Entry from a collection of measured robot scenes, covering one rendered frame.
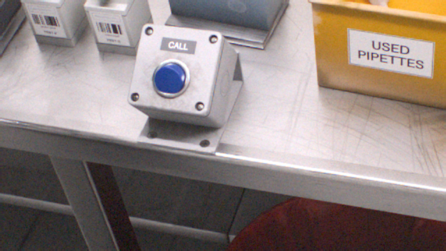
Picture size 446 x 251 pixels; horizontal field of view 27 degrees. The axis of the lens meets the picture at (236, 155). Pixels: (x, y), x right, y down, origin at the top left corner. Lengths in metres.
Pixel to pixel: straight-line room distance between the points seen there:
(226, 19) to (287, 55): 0.07
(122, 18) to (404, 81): 0.26
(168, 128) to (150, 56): 0.07
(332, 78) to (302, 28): 0.09
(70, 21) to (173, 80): 0.18
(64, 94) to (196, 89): 0.16
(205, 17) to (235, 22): 0.03
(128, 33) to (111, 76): 0.04
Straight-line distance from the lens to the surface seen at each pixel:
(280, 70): 0.83
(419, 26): 0.73
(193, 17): 0.88
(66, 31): 0.88
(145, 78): 0.75
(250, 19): 0.85
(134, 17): 0.85
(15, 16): 0.93
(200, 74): 0.74
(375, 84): 0.78
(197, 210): 1.50
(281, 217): 1.27
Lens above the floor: 1.45
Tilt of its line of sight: 49 degrees down
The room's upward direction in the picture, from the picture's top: 11 degrees counter-clockwise
